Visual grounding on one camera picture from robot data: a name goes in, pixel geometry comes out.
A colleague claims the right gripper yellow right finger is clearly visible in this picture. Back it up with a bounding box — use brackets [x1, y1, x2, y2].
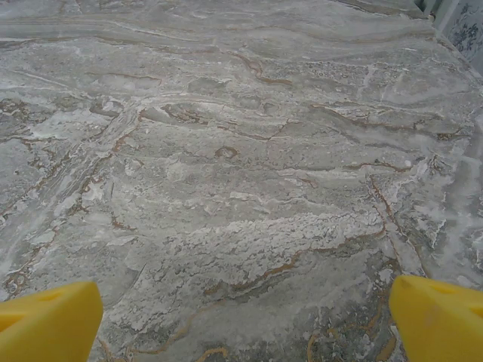
[389, 275, 483, 362]

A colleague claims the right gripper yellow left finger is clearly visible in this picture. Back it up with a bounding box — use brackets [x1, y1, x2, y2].
[0, 281, 104, 362]

